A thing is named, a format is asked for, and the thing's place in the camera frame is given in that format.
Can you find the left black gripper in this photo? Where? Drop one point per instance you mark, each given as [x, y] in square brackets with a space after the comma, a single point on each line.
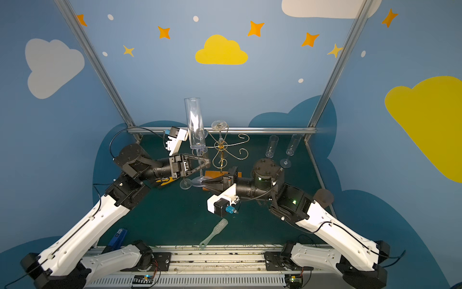
[178, 166]

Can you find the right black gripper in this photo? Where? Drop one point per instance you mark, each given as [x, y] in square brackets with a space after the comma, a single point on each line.
[233, 179]

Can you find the clear glass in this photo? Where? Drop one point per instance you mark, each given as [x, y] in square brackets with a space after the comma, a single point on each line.
[186, 184]
[199, 141]
[272, 145]
[290, 151]
[194, 118]
[220, 126]

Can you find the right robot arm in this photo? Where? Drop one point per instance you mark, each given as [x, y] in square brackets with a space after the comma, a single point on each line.
[355, 258]

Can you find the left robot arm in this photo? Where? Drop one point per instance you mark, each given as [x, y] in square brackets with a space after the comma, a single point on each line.
[64, 265]

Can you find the orange wooden rack base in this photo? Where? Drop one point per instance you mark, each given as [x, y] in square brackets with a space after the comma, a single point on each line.
[214, 174]

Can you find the yellow work glove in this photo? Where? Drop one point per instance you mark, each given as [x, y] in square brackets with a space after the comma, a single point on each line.
[164, 181]

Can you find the clear glass top back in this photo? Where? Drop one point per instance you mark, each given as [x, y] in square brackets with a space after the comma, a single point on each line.
[220, 126]

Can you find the back horizontal aluminium bar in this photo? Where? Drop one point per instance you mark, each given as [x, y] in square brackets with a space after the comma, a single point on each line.
[231, 130]

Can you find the brown round disc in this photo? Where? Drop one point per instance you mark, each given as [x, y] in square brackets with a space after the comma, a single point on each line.
[324, 197]

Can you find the gold wire glass rack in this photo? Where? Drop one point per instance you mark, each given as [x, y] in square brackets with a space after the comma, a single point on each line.
[219, 161]

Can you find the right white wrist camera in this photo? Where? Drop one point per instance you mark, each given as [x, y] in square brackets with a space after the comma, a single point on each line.
[224, 203]

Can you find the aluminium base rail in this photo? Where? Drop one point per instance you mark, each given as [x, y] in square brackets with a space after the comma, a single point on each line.
[219, 267]

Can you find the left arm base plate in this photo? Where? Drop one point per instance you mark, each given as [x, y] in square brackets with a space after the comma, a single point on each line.
[160, 261]

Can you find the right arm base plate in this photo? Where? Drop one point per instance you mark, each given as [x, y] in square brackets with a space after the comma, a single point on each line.
[280, 261]

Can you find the left aluminium post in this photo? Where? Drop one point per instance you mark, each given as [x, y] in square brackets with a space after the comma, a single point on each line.
[78, 31]

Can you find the aluminium post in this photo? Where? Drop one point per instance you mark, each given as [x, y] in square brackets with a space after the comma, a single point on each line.
[78, 31]
[350, 42]

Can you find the right aluminium post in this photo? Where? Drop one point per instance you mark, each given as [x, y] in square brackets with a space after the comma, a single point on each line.
[350, 42]

